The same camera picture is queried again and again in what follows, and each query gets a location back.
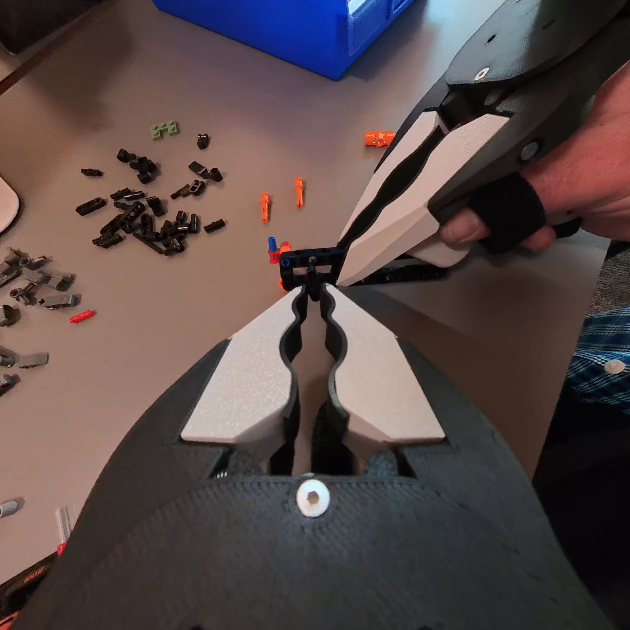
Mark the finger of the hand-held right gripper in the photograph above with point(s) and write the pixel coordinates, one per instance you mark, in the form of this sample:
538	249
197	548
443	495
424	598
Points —
398	147
443	167

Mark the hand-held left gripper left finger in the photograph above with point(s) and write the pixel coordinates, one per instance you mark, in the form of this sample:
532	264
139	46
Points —
241	389

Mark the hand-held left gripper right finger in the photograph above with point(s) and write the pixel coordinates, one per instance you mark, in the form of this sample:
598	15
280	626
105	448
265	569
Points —
389	389

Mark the small black lego connector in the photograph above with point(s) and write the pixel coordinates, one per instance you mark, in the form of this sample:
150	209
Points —
314	283

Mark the black lego frame with connectors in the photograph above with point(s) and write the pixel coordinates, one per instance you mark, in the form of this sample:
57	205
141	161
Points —
295	256

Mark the orange lego panel piece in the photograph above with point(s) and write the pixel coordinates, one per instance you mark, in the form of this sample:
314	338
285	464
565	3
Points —
376	139

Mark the orange lego pin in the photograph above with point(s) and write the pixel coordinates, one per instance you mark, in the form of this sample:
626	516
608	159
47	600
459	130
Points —
265	206
299	192

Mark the red lego pin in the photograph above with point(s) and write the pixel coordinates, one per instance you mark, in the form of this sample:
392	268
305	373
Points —
82	316

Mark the pile of black lego pieces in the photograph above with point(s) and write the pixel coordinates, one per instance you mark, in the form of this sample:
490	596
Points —
130	214

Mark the pile of grey lego pieces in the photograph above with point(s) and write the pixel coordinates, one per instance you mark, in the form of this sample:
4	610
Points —
54	280

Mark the small green lego plate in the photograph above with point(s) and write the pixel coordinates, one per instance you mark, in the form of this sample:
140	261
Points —
165	131

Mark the multicoloured lego vehicle model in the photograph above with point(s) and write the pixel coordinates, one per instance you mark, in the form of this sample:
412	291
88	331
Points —
29	585

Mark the person's right hand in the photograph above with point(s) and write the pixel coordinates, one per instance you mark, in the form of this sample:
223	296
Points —
590	172

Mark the blue plastic bin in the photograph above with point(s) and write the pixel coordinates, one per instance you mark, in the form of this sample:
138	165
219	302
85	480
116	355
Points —
275	34

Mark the person's blue plaid shirt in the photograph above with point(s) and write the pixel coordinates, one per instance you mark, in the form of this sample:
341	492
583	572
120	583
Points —
600	344

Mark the person's dark garment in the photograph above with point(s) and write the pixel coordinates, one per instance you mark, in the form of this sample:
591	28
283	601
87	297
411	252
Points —
590	492

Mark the white desk stand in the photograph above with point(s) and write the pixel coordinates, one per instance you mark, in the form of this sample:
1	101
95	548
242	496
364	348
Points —
7	206

